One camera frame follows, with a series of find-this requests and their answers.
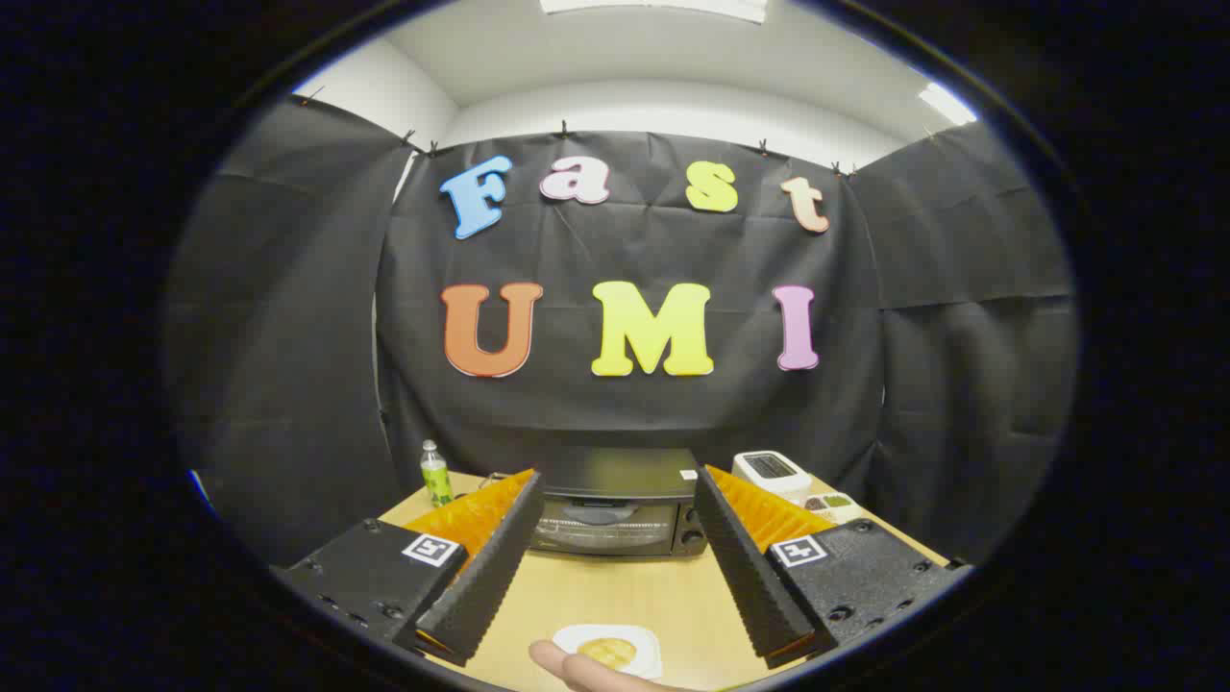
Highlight round golden bread bun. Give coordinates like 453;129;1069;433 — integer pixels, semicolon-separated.
577;637;639;672

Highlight white rectangular plate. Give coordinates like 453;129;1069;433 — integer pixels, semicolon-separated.
553;624;665;682

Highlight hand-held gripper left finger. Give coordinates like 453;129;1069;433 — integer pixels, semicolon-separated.
272;468;545;668

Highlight black toaster oven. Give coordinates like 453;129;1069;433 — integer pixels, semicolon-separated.
527;447;712;560

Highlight green label drink bottle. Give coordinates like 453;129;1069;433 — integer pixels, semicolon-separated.
420;440;455;508

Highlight ceiling light panel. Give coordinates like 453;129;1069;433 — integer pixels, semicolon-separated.
918;82;978;127
538;0;770;25

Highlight white divided snack dish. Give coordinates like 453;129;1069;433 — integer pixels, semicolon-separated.
802;491;866;526

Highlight white toaster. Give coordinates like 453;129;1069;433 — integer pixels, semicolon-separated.
732;451;813;507

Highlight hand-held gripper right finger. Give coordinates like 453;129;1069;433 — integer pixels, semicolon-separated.
694;464;973;671

